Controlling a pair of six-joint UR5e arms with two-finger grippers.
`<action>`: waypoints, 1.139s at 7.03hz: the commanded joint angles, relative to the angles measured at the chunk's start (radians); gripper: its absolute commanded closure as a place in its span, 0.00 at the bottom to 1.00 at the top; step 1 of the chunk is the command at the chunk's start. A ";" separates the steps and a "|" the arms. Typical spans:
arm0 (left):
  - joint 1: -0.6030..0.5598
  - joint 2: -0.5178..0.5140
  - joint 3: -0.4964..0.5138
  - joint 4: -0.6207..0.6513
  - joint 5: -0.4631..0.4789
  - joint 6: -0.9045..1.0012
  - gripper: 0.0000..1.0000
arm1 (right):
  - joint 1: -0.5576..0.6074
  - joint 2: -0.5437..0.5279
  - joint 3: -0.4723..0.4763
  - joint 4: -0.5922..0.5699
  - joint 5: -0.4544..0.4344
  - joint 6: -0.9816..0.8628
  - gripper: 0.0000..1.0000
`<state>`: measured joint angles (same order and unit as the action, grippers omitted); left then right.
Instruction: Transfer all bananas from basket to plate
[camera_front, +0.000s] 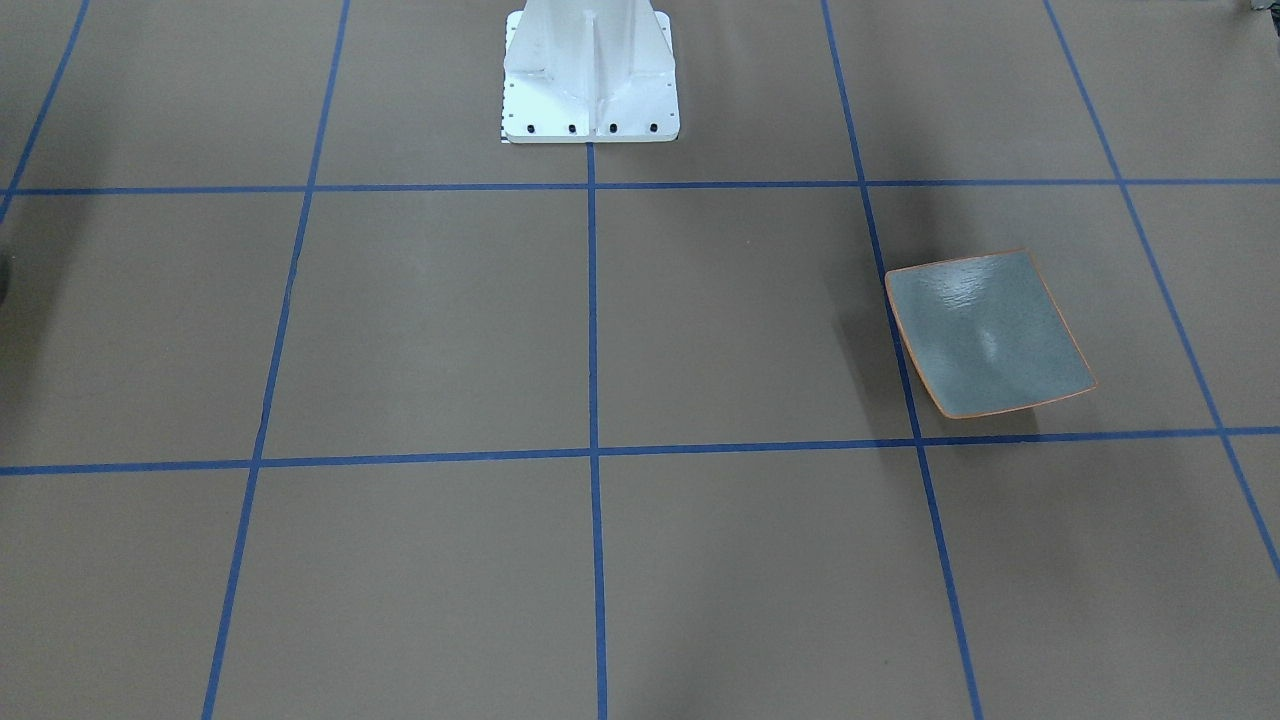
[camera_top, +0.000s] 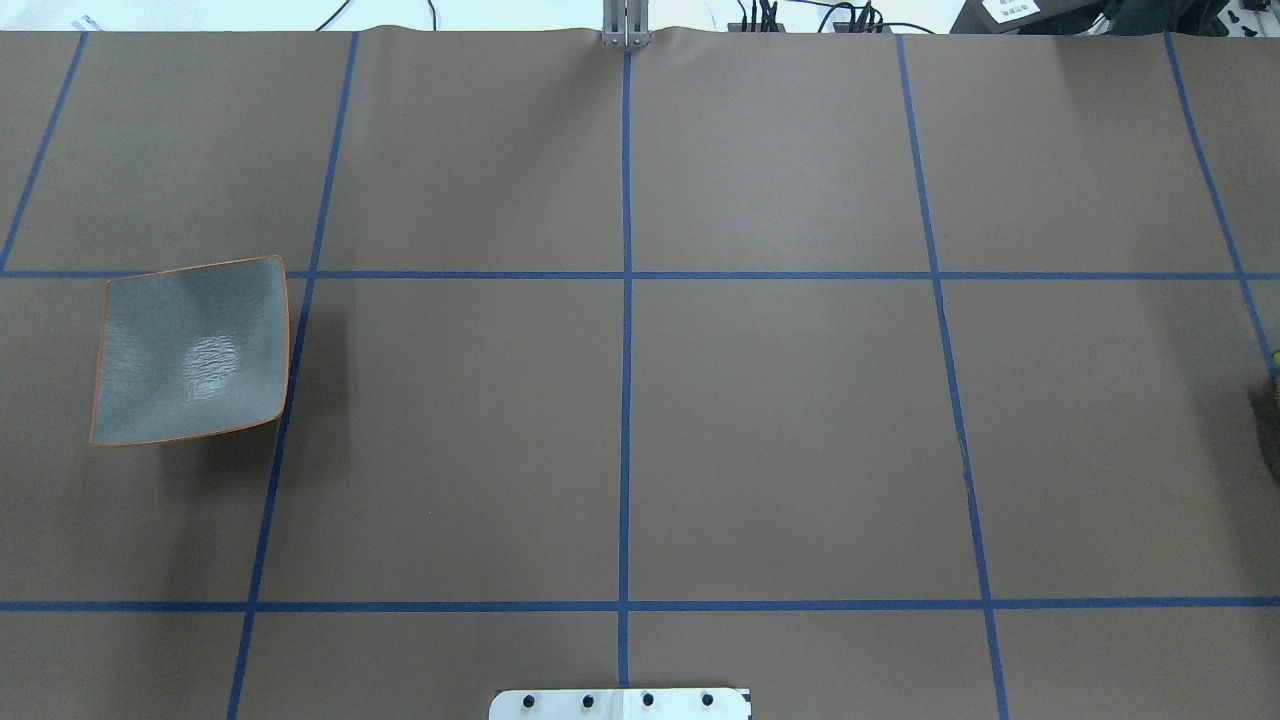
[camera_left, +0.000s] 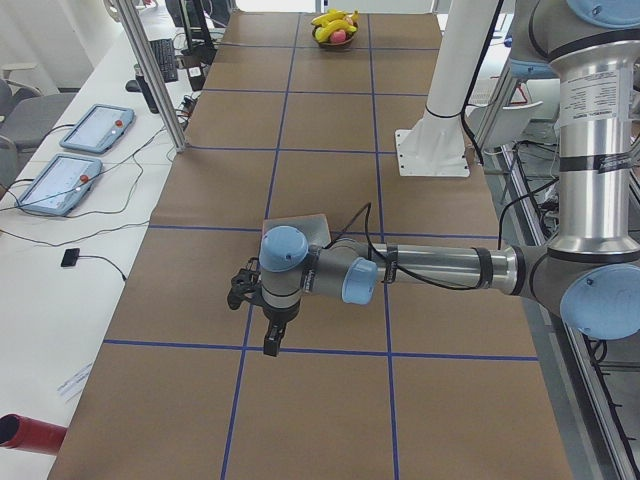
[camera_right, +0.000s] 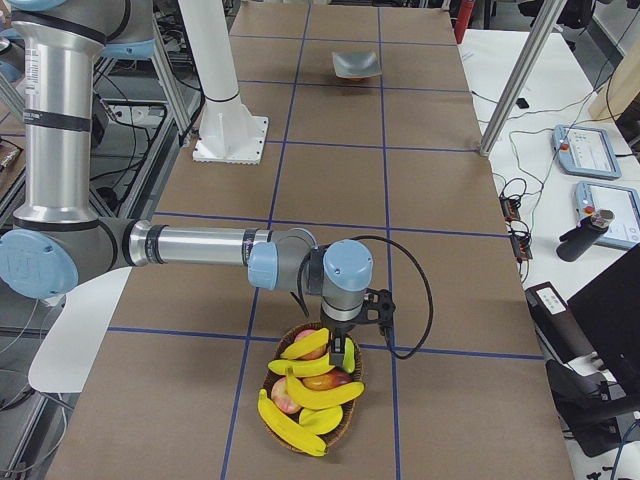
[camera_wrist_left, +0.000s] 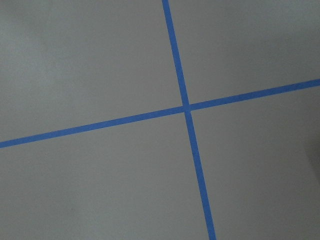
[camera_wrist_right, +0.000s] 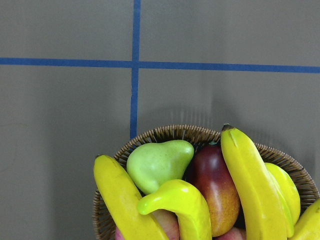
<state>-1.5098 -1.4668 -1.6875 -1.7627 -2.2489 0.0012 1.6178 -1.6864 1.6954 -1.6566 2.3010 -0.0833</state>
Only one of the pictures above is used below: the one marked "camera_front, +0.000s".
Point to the grey square plate orange rim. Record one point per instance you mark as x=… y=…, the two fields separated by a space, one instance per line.
x=986 y=336

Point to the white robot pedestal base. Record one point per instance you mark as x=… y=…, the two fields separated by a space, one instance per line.
x=589 y=72

